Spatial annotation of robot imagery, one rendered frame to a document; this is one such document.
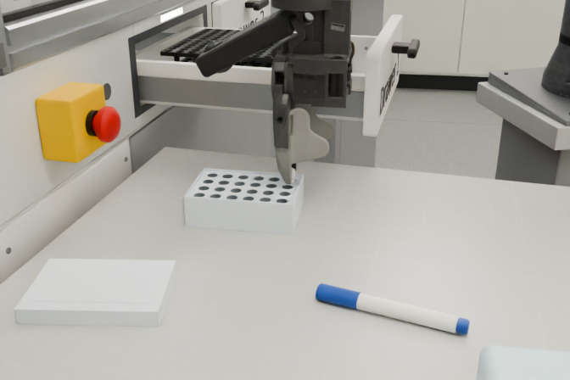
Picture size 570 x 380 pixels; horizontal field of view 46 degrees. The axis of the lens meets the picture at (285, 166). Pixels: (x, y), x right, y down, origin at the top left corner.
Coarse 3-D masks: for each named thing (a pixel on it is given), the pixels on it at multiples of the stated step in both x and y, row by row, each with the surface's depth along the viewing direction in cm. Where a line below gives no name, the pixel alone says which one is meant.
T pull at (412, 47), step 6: (396, 42) 95; (402, 42) 95; (408, 42) 95; (414, 42) 95; (396, 48) 94; (402, 48) 93; (408, 48) 92; (414, 48) 91; (408, 54) 91; (414, 54) 91
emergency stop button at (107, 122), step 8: (104, 112) 72; (112, 112) 72; (96, 120) 71; (104, 120) 71; (112, 120) 72; (120, 120) 75; (96, 128) 72; (104, 128) 72; (112, 128) 72; (104, 136) 72; (112, 136) 73
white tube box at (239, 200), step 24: (192, 192) 76; (216, 192) 76; (240, 192) 76; (264, 192) 76; (288, 192) 76; (192, 216) 75; (216, 216) 74; (240, 216) 74; (264, 216) 73; (288, 216) 73
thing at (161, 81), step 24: (144, 48) 99; (360, 48) 108; (144, 72) 93; (168, 72) 92; (192, 72) 91; (240, 72) 89; (264, 72) 88; (360, 72) 109; (144, 96) 94; (168, 96) 93; (192, 96) 92; (216, 96) 91; (240, 96) 90; (264, 96) 89; (360, 96) 86; (360, 120) 87
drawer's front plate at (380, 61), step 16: (400, 16) 105; (384, 32) 93; (400, 32) 106; (384, 48) 85; (368, 64) 82; (384, 64) 87; (368, 80) 83; (384, 80) 89; (368, 96) 84; (368, 112) 84; (384, 112) 93; (368, 128) 85
